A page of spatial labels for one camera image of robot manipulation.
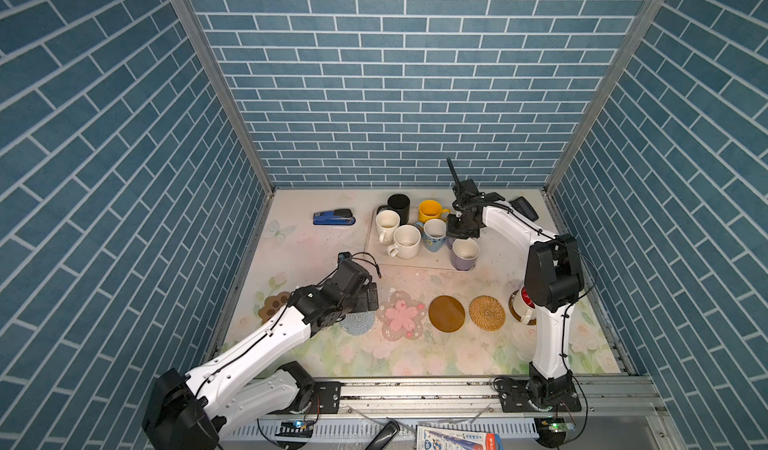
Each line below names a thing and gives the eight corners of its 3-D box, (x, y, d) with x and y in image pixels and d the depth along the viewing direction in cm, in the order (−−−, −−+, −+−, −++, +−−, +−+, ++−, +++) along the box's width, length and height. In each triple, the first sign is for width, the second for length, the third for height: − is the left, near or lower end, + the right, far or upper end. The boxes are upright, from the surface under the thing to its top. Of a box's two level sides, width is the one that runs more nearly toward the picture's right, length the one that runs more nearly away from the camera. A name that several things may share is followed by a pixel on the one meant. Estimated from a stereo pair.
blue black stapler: (315, 224, 112) (312, 217, 109) (317, 215, 115) (315, 208, 112) (355, 224, 112) (353, 218, 109) (356, 215, 115) (355, 208, 112)
